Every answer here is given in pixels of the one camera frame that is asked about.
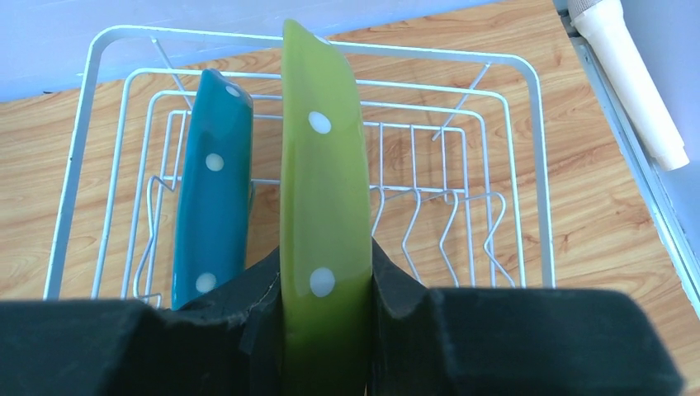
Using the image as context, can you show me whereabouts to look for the green dotted plate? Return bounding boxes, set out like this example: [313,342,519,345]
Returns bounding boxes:
[279,19,372,395]

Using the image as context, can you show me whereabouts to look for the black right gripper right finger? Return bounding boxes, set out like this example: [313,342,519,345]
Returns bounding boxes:
[368,246,684,395]

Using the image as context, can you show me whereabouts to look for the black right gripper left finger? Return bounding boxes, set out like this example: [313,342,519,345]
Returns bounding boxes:
[1,251,281,395]

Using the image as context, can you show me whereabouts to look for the blue dotted plate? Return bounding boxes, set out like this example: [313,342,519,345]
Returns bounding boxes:
[171,68,253,309]

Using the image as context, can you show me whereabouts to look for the pink cylinder handle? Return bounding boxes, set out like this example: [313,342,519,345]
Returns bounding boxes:
[567,0,690,171]

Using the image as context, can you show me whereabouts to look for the white wire dish rack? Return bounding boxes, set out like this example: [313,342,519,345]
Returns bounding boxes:
[42,25,556,306]

